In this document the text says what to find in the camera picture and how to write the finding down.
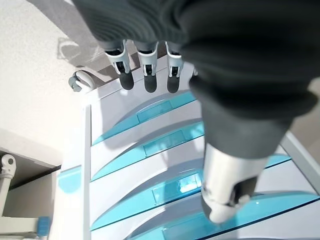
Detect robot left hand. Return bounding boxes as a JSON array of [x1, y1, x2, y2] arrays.
[[71, 0, 320, 224]]

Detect white blue cabinet drawer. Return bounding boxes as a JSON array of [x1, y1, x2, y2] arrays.
[[91, 191, 320, 240], [90, 89, 205, 147], [90, 119, 207, 182], [89, 149, 293, 232]]

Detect white drawer cabinet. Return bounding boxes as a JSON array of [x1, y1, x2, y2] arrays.
[[53, 58, 320, 240]]

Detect grey cabinet caster wheel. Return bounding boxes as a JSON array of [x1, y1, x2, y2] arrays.
[[68, 69, 95, 94]]

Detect white wheeled metal stand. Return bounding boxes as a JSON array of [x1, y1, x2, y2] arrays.
[[0, 153, 38, 238]]

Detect small blue plastic piece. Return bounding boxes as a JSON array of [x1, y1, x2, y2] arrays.
[[36, 216, 52, 238]]

